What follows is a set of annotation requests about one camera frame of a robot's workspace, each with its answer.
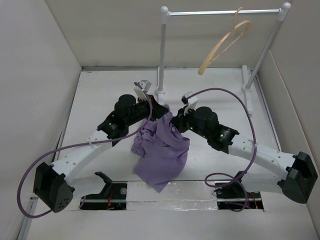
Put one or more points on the purple t shirt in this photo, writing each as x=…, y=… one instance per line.
x=163, y=151

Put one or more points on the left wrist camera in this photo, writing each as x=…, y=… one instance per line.
x=140, y=88

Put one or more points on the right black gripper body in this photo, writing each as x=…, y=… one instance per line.
x=193, y=126

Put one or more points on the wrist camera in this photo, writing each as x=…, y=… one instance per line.
x=140, y=88
x=189, y=102

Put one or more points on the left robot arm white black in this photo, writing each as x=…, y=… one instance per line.
x=56, y=184

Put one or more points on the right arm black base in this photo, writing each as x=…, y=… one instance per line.
x=232, y=197

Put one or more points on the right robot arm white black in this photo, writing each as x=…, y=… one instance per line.
x=291, y=175

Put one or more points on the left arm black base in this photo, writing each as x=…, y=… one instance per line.
x=112, y=197

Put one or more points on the white clothes rack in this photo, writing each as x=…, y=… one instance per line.
x=247, y=81

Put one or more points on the wooden clothes hanger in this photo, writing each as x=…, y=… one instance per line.
x=238, y=30

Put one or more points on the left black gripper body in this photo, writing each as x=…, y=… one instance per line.
x=142, y=111

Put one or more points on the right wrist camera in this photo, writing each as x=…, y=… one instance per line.
x=189, y=102

